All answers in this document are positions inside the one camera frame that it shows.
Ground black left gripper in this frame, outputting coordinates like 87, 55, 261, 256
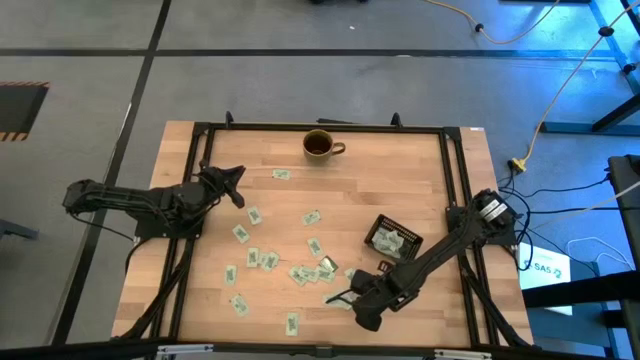
192, 162, 246, 209

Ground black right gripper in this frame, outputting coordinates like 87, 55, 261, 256
349, 270, 416, 333

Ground black slotted plastic basket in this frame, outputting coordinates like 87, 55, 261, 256
363, 213, 425, 270

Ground olive green ceramic mug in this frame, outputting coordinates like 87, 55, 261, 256
302, 128, 347, 164

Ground white SAS printed sign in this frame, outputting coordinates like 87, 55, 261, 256
518, 242, 574, 292

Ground black desk edge bar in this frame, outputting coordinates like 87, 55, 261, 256
522, 272, 640, 309

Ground black hazard-striped floor hatch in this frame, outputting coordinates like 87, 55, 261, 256
0, 81, 51, 143

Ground grey chair base leg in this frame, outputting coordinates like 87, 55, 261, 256
0, 218, 40, 242

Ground black equipment cart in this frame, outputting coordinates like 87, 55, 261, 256
607, 154, 640, 360

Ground silver metal bracket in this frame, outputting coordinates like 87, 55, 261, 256
156, 343, 215, 357
433, 348, 494, 360

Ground black camera rig beam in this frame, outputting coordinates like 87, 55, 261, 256
0, 338, 640, 360

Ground blue metal stand frame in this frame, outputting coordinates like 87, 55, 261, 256
539, 0, 640, 136

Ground beige cable with black connector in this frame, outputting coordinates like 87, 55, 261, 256
424, 0, 561, 45

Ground beige extension cable yellow plug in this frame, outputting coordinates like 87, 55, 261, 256
508, 0, 640, 174

